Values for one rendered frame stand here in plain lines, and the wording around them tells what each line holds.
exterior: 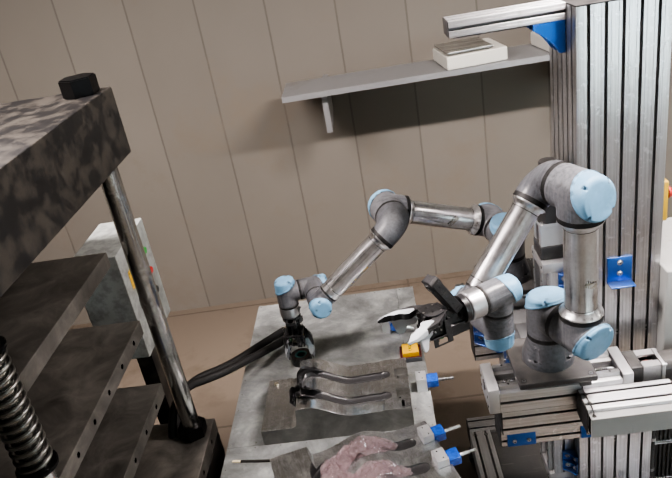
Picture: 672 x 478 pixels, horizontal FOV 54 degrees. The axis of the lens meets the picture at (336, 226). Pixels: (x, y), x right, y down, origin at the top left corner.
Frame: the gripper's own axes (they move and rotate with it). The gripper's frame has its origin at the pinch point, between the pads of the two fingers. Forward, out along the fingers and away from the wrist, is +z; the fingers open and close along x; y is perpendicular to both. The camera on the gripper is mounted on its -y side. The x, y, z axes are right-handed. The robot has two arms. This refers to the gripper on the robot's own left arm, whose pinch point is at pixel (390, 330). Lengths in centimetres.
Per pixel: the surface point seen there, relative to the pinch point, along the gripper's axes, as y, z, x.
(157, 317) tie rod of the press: 7, 45, 77
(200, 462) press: 58, 47, 72
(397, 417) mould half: 55, -14, 44
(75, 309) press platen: -13, 65, 53
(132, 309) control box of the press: 6, 51, 92
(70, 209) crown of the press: -42, 57, 35
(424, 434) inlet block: 54, -16, 30
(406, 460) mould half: 57, -7, 26
